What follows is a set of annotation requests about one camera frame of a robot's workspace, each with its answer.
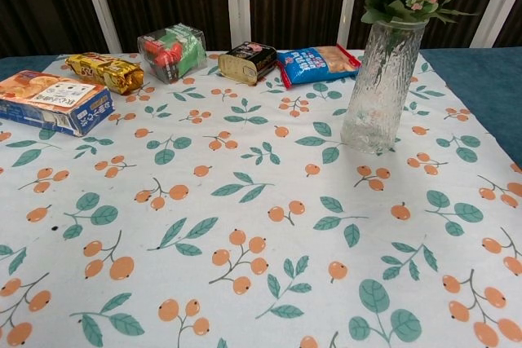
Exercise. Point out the blue cracker bag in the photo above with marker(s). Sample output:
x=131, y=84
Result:
x=314, y=64

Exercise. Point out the clear box red green contents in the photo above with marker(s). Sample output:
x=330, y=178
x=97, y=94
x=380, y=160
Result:
x=171, y=52

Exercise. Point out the clear textured glass vase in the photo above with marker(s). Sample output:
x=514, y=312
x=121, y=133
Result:
x=379, y=99

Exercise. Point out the white fruit-print tablecloth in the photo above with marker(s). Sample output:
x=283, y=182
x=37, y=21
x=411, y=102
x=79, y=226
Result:
x=244, y=201

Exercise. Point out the orange blue biscuit box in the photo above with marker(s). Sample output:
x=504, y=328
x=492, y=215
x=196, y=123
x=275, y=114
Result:
x=45, y=97

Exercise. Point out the gold foil snack pack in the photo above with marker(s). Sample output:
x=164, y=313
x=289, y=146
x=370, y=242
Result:
x=102, y=71

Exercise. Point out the black gold tin can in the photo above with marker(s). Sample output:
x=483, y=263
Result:
x=244, y=62

